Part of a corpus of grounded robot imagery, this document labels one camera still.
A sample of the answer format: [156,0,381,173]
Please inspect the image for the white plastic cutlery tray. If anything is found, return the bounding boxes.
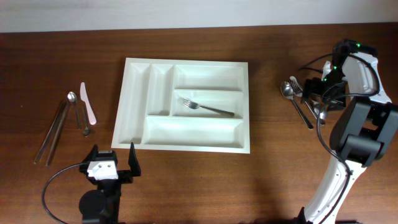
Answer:
[111,58,250,154]

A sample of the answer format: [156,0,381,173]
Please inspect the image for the pink plastic knife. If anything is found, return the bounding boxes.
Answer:
[80,82,97,125]

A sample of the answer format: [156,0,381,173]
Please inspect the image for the small silver teaspoon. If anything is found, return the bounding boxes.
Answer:
[68,91,81,129]

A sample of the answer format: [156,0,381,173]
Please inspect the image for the silver fork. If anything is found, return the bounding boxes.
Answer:
[290,76,318,119]
[180,98,235,117]

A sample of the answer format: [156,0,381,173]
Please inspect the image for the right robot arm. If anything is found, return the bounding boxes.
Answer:
[293,39,397,223]

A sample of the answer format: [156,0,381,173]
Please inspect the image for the small dark teaspoon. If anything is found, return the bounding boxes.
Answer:
[82,107,91,137]

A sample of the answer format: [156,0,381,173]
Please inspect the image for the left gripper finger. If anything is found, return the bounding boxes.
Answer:
[82,144,98,163]
[128,142,141,177]

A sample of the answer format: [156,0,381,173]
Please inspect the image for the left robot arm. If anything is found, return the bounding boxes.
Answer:
[79,144,141,223]

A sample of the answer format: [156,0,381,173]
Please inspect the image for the silver tablespoon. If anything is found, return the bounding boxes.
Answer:
[289,75,328,121]
[280,82,313,129]

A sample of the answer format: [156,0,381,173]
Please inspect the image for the long metal tongs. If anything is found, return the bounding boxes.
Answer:
[34,101,70,167]

